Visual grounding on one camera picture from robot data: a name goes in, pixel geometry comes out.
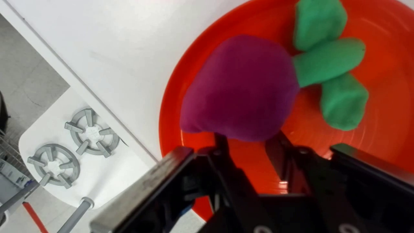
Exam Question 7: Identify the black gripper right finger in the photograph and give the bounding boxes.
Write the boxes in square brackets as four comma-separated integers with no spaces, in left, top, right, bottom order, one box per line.
[264,131,414,205]

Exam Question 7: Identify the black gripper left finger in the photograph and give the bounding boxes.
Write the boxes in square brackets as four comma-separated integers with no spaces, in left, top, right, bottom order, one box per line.
[89,133,256,233]

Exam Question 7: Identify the purple and red toy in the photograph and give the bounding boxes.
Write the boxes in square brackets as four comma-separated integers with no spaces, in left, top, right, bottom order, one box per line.
[180,0,370,144]

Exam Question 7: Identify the white toy stove counter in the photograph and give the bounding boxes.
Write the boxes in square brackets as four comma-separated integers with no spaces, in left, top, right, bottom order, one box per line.
[18,88,161,211]

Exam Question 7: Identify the orange plastic plate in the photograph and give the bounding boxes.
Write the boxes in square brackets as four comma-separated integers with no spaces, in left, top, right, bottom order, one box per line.
[158,0,414,224]

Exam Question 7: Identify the grey toy stove burner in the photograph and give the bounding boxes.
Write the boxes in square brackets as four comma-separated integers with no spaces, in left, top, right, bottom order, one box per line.
[64,107,122,159]
[26,142,82,190]

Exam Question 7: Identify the white toy kitchen cabinet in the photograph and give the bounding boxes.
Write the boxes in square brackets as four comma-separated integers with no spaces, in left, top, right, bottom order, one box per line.
[5,0,269,167]

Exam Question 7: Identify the grey metal pole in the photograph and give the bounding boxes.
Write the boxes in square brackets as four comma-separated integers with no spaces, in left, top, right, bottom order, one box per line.
[57,197,96,233]

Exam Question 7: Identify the grey wire basket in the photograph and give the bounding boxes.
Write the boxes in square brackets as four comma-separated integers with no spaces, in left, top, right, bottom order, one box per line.
[0,128,40,215]

